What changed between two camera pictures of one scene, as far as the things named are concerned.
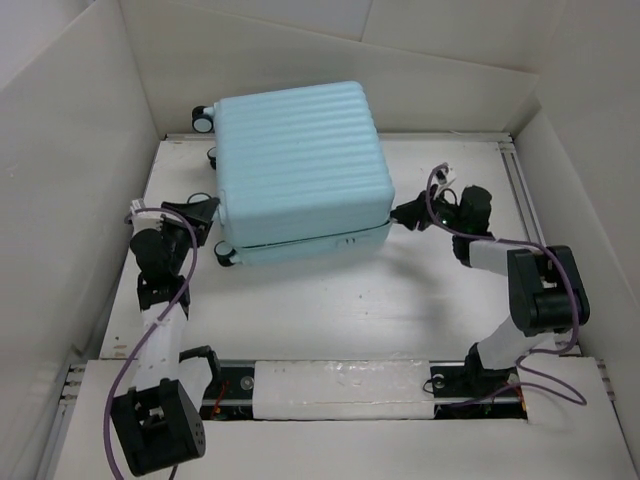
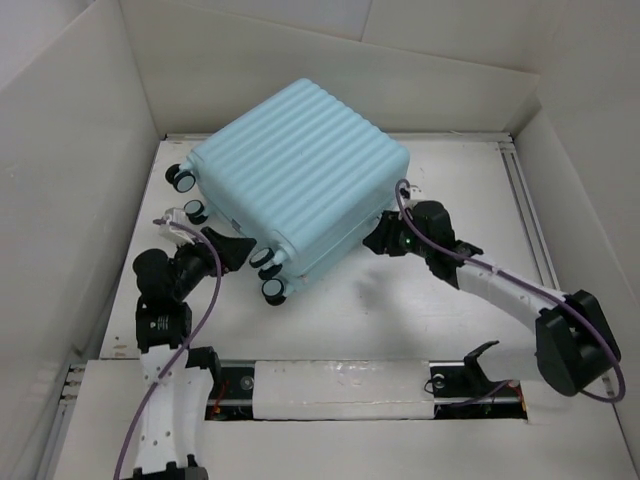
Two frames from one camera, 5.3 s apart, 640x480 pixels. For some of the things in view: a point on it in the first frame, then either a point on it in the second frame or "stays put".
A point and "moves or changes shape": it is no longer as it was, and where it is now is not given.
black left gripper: (200, 215) to (231, 250)
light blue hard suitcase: (299, 170) moves or changes shape
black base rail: (229, 395) stays put
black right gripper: (408, 213) to (384, 234)
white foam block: (350, 389) stays put
